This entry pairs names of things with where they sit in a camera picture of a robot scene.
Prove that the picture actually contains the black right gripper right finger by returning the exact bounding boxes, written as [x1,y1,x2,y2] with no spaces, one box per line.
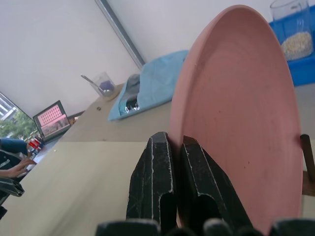
[180,135,253,233]

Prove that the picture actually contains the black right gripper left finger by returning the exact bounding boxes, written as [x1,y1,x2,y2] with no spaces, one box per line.
[126,131,177,228]

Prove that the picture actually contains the pink plate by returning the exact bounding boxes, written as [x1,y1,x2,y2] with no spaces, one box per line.
[168,4,303,235]

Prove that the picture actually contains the round cork coaster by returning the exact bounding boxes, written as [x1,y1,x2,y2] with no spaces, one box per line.
[104,89,120,102]

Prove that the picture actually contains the light blue cloth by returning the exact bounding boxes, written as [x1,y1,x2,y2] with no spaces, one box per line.
[107,50,189,121]

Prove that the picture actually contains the clear glass with spoon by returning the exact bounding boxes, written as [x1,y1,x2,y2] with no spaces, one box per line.
[81,71,117,98]

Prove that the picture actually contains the open laptop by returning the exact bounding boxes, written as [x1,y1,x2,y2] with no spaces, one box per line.
[32,100,72,143]

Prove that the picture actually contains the red drink cans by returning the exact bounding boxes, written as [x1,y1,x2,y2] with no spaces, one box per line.
[28,138,42,152]

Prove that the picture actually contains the seated person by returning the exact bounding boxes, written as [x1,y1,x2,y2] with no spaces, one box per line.
[0,137,37,178]

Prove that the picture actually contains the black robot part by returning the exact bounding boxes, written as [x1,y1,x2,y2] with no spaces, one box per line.
[0,177,26,221]

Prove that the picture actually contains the blue plastic bin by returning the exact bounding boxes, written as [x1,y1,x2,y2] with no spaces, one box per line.
[267,4,315,87]

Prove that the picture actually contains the clear glass jar with grains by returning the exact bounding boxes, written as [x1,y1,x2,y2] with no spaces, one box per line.
[270,0,314,61]

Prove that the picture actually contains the grey metal wall strip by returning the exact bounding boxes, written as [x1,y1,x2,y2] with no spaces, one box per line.
[94,0,146,69]

